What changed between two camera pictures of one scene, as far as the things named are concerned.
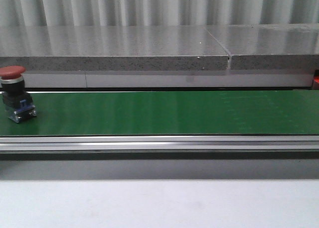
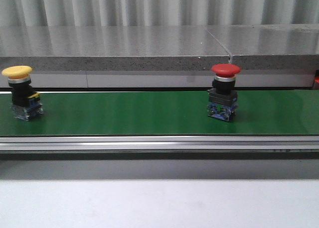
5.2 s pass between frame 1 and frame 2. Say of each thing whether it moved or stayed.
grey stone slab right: stayed
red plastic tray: stayed
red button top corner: moved
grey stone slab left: stayed
